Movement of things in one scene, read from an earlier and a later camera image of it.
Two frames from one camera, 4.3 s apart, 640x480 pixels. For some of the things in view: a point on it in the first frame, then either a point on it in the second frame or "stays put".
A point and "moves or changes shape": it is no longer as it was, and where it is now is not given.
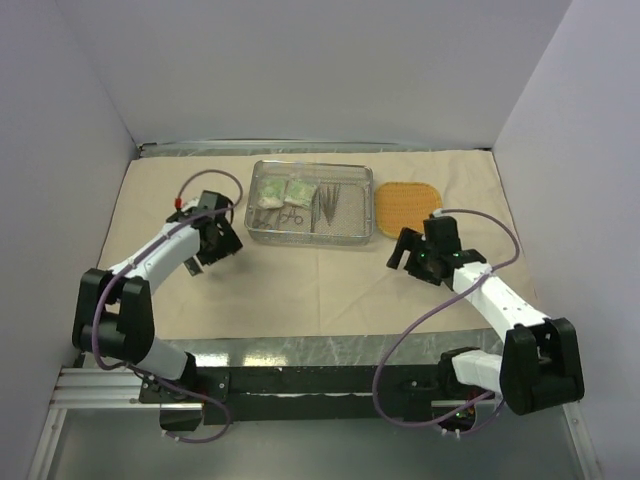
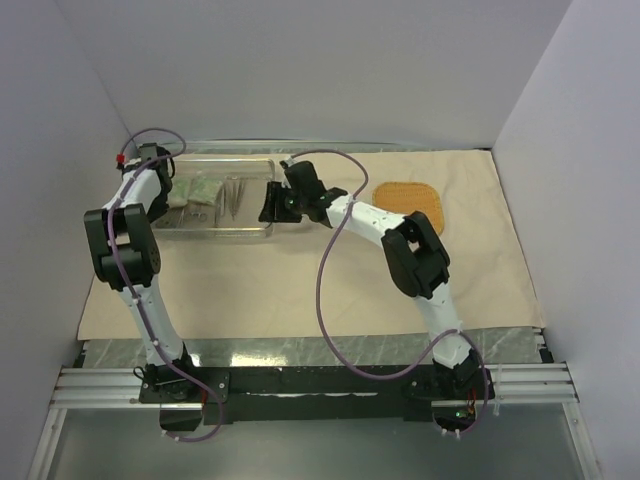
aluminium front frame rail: (107, 389) stays put
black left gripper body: (226, 244) to (160, 206)
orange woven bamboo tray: (404, 205) stays put
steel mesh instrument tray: (310, 203) moves or changes shape
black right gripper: (412, 242) to (275, 193)
